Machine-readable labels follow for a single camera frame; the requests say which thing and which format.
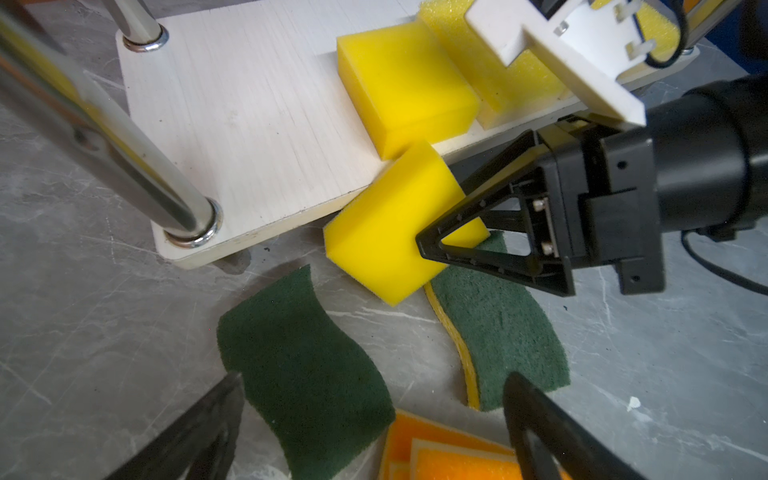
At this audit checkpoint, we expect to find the green scouring sponge left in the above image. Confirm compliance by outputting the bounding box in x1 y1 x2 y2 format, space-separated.
217 266 396 479

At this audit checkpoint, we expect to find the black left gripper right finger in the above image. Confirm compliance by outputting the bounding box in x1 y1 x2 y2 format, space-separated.
503 372 644 480

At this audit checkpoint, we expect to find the green scouring sponge right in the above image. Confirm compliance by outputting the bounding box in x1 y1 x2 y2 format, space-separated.
424 266 571 412

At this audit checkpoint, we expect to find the orange sponge stack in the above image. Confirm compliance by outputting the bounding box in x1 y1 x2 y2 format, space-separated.
378 410 523 479

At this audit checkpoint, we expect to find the white two-tier shelf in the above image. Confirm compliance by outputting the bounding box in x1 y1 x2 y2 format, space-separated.
0 0 745 270

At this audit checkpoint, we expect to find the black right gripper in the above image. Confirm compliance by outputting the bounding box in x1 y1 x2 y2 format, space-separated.
416 74 767 297

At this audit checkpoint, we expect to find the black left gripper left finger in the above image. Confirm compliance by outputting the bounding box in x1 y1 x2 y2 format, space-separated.
108 372 245 479

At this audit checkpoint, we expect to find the yellow sponge stack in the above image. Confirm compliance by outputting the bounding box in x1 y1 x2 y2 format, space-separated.
336 20 480 160

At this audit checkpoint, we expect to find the green scouring sponge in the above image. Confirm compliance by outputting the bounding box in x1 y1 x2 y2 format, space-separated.
217 266 396 479
424 266 571 412

